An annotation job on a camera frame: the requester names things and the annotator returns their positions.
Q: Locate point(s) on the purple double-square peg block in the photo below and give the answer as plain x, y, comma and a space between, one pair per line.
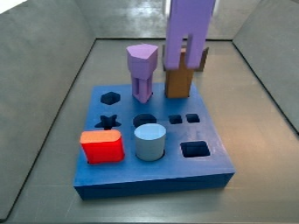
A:
188, 22

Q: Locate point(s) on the blue shape-sorter base board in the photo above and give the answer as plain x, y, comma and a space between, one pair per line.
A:
195, 161

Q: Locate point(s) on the light blue cylinder block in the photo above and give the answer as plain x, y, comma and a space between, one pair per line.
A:
149, 136

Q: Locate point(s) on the brown arch-shaped block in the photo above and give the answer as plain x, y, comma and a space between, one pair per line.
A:
179, 80

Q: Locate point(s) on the red rounded block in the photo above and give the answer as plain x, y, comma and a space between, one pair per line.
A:
101, 146

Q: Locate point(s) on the purple pentagon peg block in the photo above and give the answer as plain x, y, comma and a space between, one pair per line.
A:
141, 62

